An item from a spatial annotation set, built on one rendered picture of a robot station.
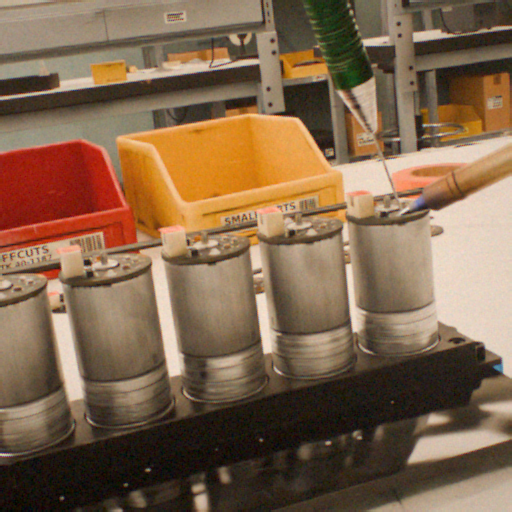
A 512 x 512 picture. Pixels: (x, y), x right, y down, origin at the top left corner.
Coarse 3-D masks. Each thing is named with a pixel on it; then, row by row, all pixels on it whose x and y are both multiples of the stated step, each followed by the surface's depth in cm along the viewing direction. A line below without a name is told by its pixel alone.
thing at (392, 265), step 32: (352, 224) 25; (384, 224) 24; (416, 224) 24; (352, 256) 25; (384, 256) 24; (416, 256) 24; (384, 288) 24; (416, 288) 25; (384, 320) 25; (416, 320) 25; (384, 352) 25; (416, 352) 25
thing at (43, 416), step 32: (0, 288) 22; (0, 320) 21; (32, 320) 21; (0, 352) 21; (32, 352) 21; (0, 384) 21; (32, 384) 22; (64, 384) 23; (0, 416) 22; (32, 416) 22; (64, 416) 22; (0, 448) 22; (32, 448) 22
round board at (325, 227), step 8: (312, 216) 25; (320, 216) 25; (312, 224) 24; (320, 224) 24; (328, 224) 24; (336, 224) 24; (256, 232) 24; (288, 232) 23; (296, 232) 23; (304, 232) 24; (320, 232) 23; (328, 232) 23; (336, 232) 23; (264, 240) 24; (272, 240) 23; (280, 240) 23; (288, 240) 23; (296, 240) 23; (304, 240) 23; (312, 240) 23
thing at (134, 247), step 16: (400, 192) 27; (416, 192) 27; (320, 208) 26; (336, 208) 26; (240, 224) 25; (256, 224) 25; (160, 240) 25; (96, 256) 24; (0, 272) 23; (16, 272) 23
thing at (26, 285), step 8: (8, 280) 23; (16, 280) 22; (24, 280) 22; (32, 280) 22; (40, 280) 22; (16, 288) 21; (24, 288) 22; (32, 288) 21; (40, 288) 22; (8, 296) 21; (16, 296) 21; (24, 296) 21; (0, 304) 21
